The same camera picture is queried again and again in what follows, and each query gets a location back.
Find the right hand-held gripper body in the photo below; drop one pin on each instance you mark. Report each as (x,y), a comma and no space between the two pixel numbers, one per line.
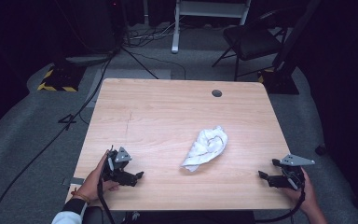
(292,177)

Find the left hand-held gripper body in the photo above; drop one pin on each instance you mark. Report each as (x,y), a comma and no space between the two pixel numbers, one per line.
(115,168)

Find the white cloth with coloured stitching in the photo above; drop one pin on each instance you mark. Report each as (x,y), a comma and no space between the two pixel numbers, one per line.
(206,146)

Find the person's right hand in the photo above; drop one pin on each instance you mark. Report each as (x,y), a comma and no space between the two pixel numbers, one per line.
(307,196)

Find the person's left hand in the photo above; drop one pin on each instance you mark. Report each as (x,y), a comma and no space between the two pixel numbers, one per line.
(90,186)

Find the black caster wheel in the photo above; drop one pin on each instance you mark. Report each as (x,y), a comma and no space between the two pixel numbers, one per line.
(320,150)

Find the grey tape strip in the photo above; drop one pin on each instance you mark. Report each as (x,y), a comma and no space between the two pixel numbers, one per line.
(74,181)

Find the person's dark lap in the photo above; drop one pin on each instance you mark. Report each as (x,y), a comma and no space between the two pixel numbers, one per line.
(183,217)

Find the yellow black striped stand base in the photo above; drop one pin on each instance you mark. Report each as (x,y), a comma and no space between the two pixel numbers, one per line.
(60,79)
(279,81)

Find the grey table grommet cap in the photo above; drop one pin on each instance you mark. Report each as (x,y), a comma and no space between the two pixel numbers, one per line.
(217,93)

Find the black folding chair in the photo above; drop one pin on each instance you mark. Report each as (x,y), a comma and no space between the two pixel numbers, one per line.
(248,40)

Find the black slanted stand post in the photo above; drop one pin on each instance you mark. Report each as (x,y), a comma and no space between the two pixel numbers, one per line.
(295,34)

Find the white metal desk frame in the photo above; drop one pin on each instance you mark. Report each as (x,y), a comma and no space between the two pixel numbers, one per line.
(180,18)

